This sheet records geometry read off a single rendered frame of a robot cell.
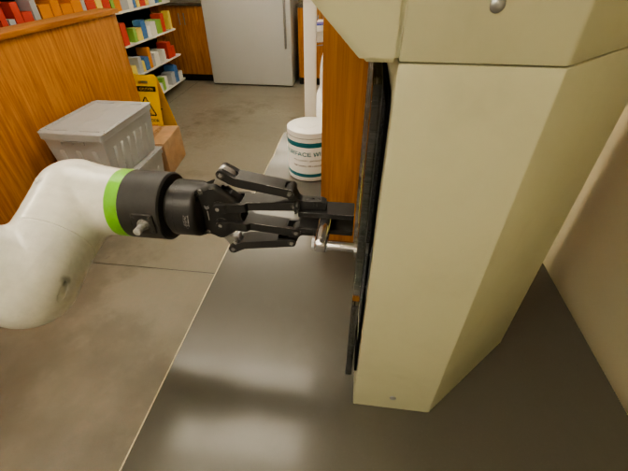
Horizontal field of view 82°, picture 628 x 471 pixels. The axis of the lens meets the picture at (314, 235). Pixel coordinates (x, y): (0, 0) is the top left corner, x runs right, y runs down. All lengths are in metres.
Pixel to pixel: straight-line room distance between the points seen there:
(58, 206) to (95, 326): 1.65
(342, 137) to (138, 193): 0.38
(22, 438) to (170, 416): 1.36
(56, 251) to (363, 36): 0.41
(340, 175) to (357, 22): 0.49
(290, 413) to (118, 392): 1.35
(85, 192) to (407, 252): 0.40
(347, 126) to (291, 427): 0.50
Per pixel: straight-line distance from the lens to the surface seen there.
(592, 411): 0.72
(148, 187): 0.50
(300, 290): 0.73
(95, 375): 1.96
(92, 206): 0.53
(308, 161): 1.04
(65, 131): 2.62
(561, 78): 0.31
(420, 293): 0.40
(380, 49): 0.28
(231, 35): 5.50
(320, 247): 0.42
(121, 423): 1.78
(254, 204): 0.46
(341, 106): 0.68
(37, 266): 0.50
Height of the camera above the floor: 1.47
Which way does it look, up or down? 38 degrees down
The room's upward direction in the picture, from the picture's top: straight up
